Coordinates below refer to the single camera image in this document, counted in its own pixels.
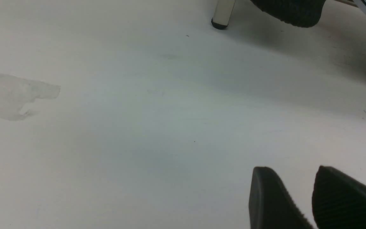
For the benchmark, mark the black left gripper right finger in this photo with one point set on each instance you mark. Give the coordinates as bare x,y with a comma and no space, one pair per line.
338,200

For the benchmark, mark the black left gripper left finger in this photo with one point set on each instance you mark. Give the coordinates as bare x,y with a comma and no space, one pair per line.
270,204

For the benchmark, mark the silver metal shoe rack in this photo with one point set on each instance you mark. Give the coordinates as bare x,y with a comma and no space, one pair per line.
222,14

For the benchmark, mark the left black knit sneaker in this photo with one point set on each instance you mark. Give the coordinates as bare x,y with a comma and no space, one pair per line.
299,13

